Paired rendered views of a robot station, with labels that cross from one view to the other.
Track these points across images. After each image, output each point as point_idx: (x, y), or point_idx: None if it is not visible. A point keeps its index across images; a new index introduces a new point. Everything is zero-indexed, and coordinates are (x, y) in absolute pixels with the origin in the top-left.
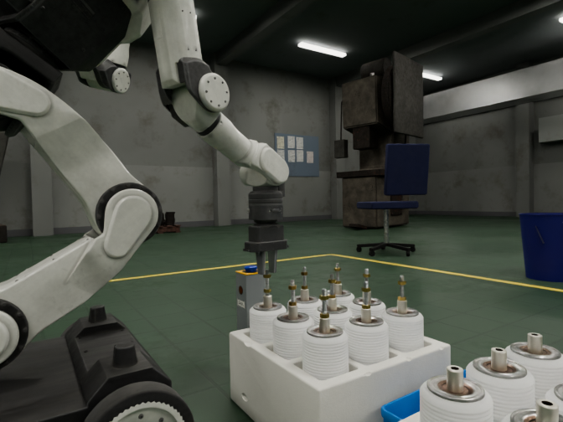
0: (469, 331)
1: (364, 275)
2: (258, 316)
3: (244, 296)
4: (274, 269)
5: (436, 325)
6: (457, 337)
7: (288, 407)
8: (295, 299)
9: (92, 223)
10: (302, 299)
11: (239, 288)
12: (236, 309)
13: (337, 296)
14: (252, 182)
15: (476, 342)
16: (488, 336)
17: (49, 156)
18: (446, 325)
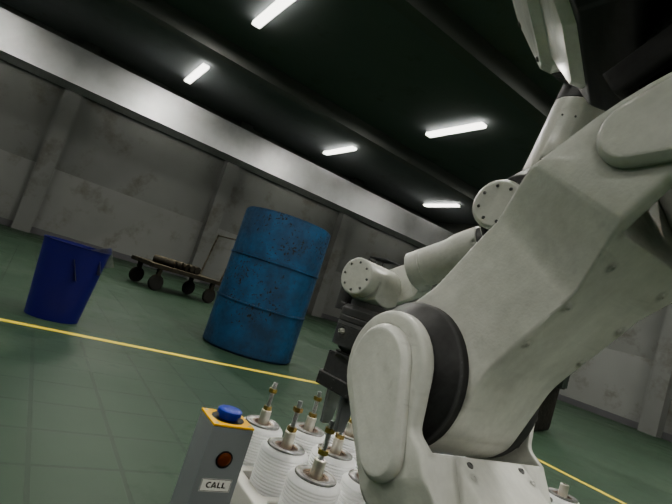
0: (151, 416)
1: (320, 399)
2: (336, 496)
3: (233, 470)
4: (332, 417)
5: (115, 416)
6: (161, 428)
7: None
8: (286, 450)
9: (484, 425)
10: (290, 447)
11: (223, 457)
12: (190, 500)
13: (278, 429)
14: (381, 301)
15: (183, 431)
16: (172, 418)
17: (652, 312)
18: (121, 413)
